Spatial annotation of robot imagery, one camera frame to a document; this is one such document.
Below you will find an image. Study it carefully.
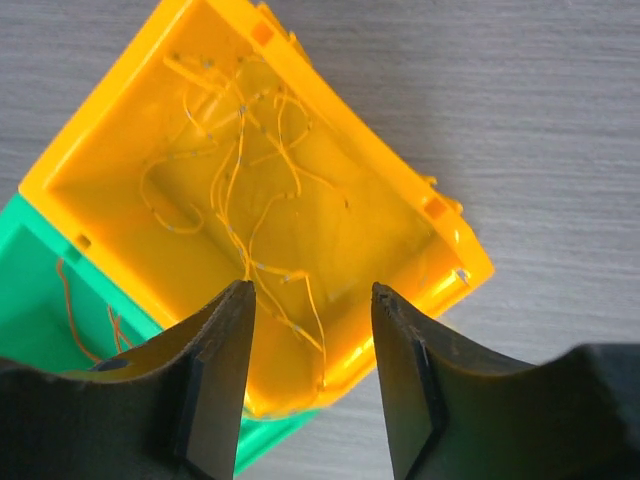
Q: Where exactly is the green plastic bin beside yellow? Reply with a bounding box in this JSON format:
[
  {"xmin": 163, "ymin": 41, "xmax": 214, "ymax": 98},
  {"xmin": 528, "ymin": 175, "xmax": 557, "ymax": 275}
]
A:
[{"xmin": 1, "ymin": 196, "xmax": 310, "ymax": 476}]

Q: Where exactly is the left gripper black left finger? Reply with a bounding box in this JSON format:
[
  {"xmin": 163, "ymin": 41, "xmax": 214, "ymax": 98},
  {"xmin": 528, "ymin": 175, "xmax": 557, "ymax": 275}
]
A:
[{"xmin": 1, "ymin": 281, "xmax": 256, "ymax": 479}]

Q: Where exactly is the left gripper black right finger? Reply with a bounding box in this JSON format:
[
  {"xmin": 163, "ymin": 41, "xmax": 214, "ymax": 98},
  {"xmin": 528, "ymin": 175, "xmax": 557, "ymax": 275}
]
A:
[{"xmin": 371, "ymin": 283, "xmax": 639, "ymax": 479}]

